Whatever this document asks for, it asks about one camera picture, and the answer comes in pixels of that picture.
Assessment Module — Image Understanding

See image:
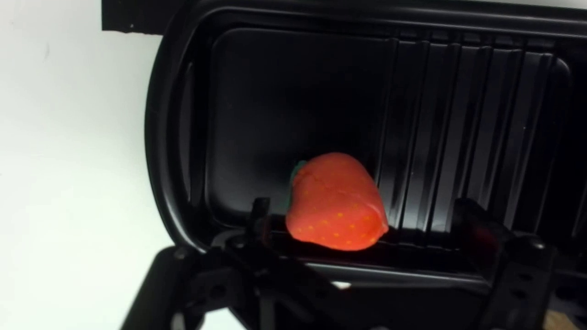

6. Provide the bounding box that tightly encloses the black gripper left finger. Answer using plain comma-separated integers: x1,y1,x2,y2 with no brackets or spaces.
122,196,337,330

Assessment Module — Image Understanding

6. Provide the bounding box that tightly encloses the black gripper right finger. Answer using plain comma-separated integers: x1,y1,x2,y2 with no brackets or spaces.
454,200,558,330

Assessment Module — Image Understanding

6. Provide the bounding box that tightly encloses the red strawberry plush toy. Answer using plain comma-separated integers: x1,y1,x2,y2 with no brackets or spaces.
285,152,392,253

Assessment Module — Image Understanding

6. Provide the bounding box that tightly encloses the black plastic tray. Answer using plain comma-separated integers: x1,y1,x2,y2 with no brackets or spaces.
146,0,587,290

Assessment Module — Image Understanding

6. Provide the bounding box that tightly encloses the large black table bracket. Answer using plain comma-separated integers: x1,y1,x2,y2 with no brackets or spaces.
100,0,186,35

